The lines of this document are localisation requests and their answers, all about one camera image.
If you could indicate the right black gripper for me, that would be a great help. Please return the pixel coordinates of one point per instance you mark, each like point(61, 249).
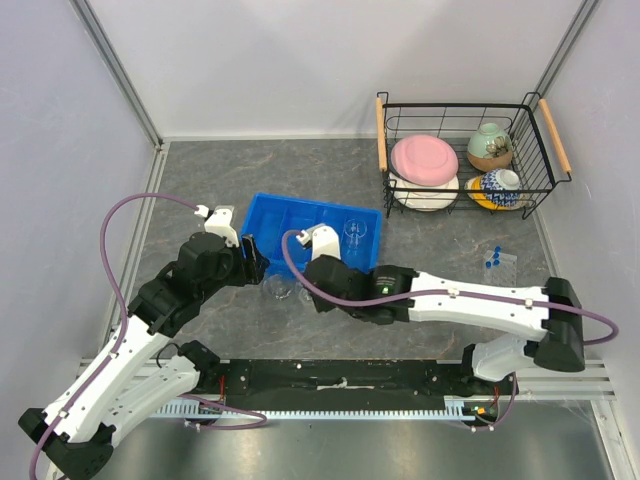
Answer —
point(321, 305)

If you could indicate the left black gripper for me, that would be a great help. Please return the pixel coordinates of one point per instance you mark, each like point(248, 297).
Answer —
point(255, 265)

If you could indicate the small clear glass beaker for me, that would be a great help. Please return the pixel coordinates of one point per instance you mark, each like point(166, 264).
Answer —
point(303, 295)

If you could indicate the clear acrylic tube rack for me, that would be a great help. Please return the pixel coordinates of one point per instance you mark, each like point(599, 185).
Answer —
point(504, 274)

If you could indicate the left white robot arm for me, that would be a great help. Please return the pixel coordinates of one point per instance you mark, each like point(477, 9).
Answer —
point(79, 431)

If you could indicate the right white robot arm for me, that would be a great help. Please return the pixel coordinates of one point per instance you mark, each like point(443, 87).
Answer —
point(539, 326)

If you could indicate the white bowl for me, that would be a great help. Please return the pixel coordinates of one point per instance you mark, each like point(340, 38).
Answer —
point(422, 198)

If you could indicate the pink plate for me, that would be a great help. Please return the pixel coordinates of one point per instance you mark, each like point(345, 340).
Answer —
point(424, 160)

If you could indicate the yellow bowl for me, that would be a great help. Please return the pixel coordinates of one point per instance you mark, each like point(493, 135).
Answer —
point(472, 189)

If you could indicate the blue patterned bowl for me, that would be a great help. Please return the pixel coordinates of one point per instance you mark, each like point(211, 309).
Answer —
point(501, 187)

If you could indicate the green brown ceramic bowl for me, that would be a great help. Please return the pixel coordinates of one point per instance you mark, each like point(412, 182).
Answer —
point(489, 148)

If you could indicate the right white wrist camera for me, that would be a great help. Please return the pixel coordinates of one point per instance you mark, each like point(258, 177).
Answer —
point(322, 240)

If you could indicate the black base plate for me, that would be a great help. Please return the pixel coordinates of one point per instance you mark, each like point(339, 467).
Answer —
point(340, 385)

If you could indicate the black wire dish basket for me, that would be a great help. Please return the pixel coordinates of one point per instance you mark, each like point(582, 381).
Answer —
point(539, 158)

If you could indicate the grey slotted cable duct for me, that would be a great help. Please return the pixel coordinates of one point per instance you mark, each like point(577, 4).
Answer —
point(453, 410)

